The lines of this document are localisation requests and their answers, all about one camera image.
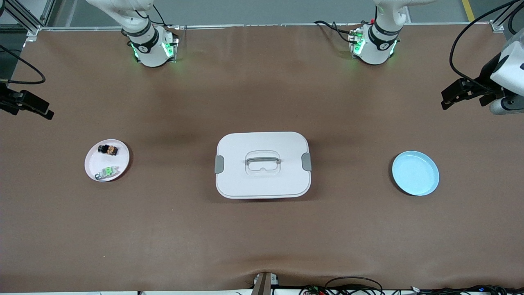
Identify light blue round plate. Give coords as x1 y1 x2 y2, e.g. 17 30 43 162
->
392 150 440 196

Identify white round dish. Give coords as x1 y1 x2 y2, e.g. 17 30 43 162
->
84 139 131 182

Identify white lidded storage box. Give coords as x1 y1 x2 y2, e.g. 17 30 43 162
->
215 132 312 200

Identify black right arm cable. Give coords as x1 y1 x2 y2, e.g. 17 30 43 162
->
0 44 45 84

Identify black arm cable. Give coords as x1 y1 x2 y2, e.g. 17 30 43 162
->
449 0 524 89
0 44 45 84

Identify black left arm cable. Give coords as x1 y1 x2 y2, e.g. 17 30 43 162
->
449 0 524 89

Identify aluminium frame corner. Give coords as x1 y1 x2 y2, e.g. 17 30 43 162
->
489 0 524 34
0 0 56 38

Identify black looped cable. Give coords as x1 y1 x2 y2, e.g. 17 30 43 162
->
508 6 524 36

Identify green push button switch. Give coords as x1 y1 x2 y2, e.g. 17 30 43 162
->
95 165 120 181

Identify black base cables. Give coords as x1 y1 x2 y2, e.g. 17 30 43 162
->
314 20 355 43

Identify black cable loop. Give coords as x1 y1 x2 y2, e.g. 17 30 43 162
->
325 277 384 295

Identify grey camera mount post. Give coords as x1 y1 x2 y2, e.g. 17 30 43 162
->
252 272 280 295

